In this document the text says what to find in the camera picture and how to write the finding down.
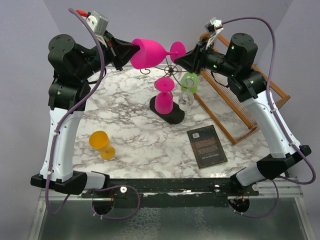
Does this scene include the orange plastic wine glass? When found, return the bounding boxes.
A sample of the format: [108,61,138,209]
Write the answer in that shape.
[89,131,116,160]

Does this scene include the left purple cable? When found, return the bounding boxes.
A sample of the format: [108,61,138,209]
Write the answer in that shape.
[44,7,141,221]

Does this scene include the metal wine glass rack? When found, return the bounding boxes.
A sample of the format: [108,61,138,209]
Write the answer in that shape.
[149,62,199,125]

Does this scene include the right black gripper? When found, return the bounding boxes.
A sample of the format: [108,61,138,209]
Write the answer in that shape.
[175,36,238,78]

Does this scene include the pink wine glass front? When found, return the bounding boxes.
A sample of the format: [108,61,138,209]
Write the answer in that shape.
[130,38,187,70]

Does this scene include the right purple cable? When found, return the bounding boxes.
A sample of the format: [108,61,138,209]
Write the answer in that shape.
[221,16,317,218]

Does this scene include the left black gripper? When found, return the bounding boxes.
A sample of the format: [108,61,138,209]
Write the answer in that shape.
[75,28,140,81]

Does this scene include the black mounting rail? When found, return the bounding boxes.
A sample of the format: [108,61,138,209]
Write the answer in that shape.
[81,178,259,209]

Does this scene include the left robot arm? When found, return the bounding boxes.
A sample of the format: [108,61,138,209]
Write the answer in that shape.
[30,31,140,198]

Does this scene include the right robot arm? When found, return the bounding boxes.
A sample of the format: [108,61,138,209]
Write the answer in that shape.
[174,33,312,196]

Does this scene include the wooden dish rack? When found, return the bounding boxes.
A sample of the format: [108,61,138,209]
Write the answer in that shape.
[181,32,292,146]

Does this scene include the purple cable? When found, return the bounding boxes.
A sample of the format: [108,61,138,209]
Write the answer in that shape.
[44,7,141,221]
[221,16,317,218]

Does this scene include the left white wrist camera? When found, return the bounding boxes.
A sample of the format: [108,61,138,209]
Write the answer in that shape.
[76,9,109,36]

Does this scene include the black book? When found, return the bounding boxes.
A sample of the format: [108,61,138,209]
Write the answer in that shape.
[187,125,228,169]

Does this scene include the green plastic wine glass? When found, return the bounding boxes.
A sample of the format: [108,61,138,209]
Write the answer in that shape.
[180,72,199,94]

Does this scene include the pink wine glass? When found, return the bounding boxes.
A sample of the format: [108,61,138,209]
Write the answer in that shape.
[155,77,175,115]
[130,38,187,70]

